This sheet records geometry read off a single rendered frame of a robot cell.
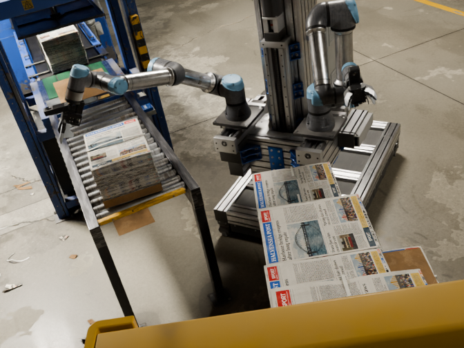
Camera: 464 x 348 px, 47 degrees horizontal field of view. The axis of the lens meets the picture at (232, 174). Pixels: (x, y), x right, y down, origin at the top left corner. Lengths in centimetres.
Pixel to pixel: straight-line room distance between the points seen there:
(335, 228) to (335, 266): 18
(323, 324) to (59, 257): 329
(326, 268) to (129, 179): 117
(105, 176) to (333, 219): 112
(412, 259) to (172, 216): 188
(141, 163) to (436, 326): 207
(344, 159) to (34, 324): 219
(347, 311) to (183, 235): 304
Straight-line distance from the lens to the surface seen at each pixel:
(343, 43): 265
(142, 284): 333
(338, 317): 56
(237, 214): 327
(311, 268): 170
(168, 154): 288
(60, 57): 435
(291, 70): 290
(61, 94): 395
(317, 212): 190
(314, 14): 258
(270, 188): 243
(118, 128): 276
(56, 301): 347
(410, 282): 136
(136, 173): 252
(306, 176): 248
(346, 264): 171
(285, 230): 184
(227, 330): 56
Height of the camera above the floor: 228
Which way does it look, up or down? 35 degrees down
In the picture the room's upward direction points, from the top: 11 degrees counter-clockwise
